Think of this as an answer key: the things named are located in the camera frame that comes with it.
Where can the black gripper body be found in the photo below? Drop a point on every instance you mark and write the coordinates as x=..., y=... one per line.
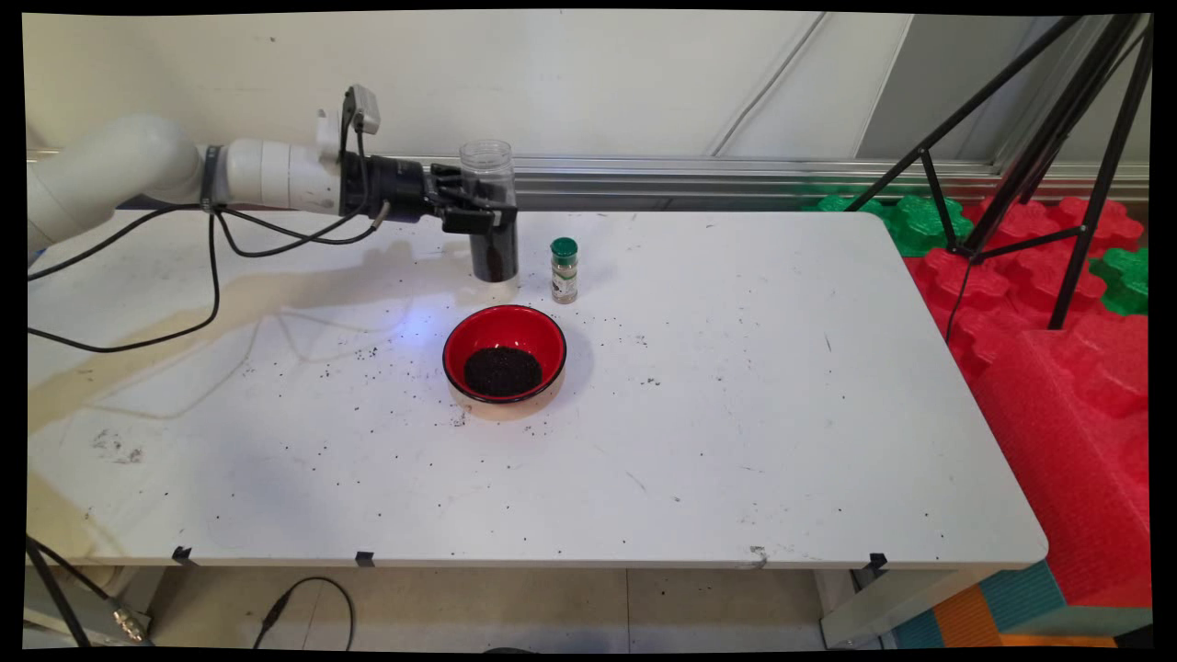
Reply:
x=395, y=188

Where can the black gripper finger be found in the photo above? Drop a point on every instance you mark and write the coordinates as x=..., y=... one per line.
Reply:
x=446, y=181
x=474, y=219

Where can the clear jar with black granules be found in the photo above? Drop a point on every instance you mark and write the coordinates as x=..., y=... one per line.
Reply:
x=497, y=257

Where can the green-capped spice bottle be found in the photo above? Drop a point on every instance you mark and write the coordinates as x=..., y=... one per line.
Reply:
x=565, y=271

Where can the red bowl with black rim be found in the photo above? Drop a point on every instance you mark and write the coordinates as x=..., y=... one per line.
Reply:
x=478, y=326

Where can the black granule pile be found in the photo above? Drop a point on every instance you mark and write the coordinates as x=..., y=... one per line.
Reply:
x=503, y=372

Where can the large green foam puzzle piece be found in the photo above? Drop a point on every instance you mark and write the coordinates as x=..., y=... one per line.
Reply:
x=910, y=225

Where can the red foam puzzle pieces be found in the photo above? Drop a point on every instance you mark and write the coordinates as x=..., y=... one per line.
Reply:
x=1007, y=276

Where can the grey table leg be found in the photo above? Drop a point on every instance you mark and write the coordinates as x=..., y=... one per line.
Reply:
x=883, y=607

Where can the black tripod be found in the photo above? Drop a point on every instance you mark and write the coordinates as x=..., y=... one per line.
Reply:
x=1057, y=138

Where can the orange foam mat tile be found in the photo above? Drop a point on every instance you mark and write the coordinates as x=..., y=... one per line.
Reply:
x=965, y=618

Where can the large red foam block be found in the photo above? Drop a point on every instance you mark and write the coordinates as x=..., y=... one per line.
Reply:
x=1067, y=460

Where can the small green foam puzzle piece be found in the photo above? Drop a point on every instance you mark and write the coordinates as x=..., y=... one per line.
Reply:
x=1124, y=280

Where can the teal foam mat tile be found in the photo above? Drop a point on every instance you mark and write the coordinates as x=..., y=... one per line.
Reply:
x=1025, y=593

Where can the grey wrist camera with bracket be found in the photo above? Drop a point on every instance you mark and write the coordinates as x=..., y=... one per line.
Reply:
x=365, y=106

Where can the aluminium rail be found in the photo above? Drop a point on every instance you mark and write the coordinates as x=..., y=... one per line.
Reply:
x=736, y=175

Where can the grey table frame beam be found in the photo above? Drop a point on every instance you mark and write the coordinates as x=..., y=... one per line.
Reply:
x=97, y=630

